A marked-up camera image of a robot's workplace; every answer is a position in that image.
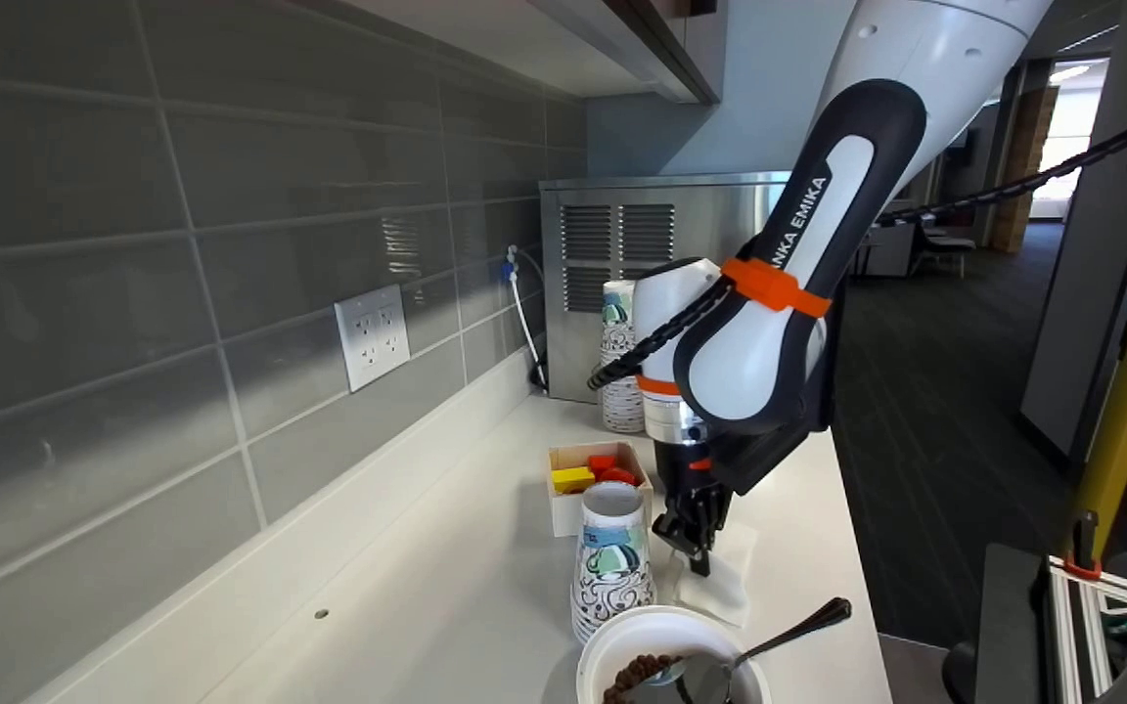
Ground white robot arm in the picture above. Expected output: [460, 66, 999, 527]
[587, 0, 1053, 575]

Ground stack of paper cups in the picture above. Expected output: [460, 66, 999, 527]
[599, 278, 642, 433]

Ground yellow tripod stand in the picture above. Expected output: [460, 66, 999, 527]
[1043, 337, 1127, 704]

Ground cardboard box with blocks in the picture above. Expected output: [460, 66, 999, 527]
[544, 443, 647, 540]

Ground patterned paper cup near bowl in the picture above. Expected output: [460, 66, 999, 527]
[571, 483, 653, 641]

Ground white wall outlet centre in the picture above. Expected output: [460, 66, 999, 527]
[331, 285, 411, 392]

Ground white blue cable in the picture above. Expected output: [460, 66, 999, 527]
[501, 242, 554, 396]

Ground steel appliance side panel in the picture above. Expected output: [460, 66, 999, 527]
[537, 169, 794, 409]

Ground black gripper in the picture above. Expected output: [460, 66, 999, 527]
[649, 443, 733, 575]

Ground white bowl with coffee grounds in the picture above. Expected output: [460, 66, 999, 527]
[571, 602, 772, 704]

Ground white paper napkin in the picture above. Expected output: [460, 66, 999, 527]
[677, 525, 756, 626]

